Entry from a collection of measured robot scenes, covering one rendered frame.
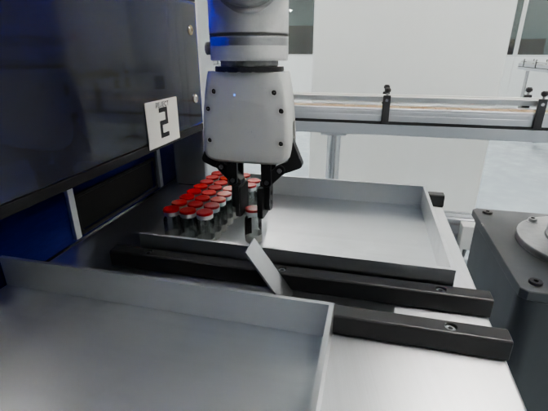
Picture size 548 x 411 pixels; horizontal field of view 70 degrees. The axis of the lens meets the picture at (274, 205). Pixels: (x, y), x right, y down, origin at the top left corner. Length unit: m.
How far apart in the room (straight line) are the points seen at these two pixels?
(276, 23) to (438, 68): 1.63
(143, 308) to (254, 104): 0.23
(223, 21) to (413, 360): 0.35
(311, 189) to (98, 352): 0.42
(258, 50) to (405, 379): 0.32
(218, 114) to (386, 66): 1.60
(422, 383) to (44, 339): 0.31
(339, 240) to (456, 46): 1.59
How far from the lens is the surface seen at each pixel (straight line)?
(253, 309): 0.35
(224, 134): 0.44
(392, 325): 0.35
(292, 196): 0.66
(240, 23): 0.41
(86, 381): 0.35
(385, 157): 2.05
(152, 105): 0.54
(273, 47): 0.42
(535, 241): 0.64
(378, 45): 1.99
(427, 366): 0.35
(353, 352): 0.35
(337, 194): 0.65
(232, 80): 0.43
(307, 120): 1.42
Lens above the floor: 1.11
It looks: 22 degrees down
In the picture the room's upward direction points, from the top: straight up
